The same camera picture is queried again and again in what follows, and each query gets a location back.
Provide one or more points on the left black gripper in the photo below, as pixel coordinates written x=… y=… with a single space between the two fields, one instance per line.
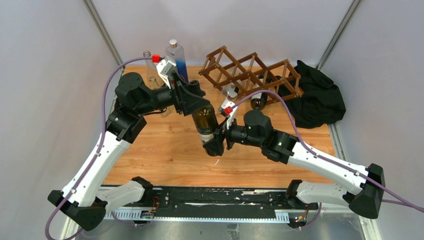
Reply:
x=185 y=100

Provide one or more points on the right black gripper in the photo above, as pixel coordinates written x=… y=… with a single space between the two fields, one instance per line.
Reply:
x=215 y=144

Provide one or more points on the dark wine bottle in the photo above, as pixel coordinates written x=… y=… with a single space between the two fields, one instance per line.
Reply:
x=259 y=100
x=206 y=122

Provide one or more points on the clear bottle black cap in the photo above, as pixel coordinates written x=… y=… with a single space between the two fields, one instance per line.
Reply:
x=229 y=92

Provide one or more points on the clear bottle black label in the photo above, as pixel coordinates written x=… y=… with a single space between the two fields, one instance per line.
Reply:
x=153 y=78

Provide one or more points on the blue square glass bottle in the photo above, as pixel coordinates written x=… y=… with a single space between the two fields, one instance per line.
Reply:
x=176 y=52

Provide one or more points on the clear glass bottle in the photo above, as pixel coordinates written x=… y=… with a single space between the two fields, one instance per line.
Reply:
x=166 y=112

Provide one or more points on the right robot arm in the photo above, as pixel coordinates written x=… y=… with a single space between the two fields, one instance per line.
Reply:
x=354 y=186

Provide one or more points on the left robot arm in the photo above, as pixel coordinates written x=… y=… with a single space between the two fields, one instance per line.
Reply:
x=81 y=200

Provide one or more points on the brown wooden wine rack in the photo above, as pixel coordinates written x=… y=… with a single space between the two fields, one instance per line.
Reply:
x=250 y=74

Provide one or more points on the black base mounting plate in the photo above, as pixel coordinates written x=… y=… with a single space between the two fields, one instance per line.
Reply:
x=217 y=204

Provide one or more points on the black cloth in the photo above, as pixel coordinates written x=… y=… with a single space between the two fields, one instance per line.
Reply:
x=321 y=102

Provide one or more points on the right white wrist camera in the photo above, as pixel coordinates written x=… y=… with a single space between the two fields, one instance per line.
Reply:
x=228 y=109

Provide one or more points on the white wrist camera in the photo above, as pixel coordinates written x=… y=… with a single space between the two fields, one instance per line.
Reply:
x=228 y=109
x=165 y=67

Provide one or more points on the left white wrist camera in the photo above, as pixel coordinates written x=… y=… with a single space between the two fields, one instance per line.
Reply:
x=165 y=67

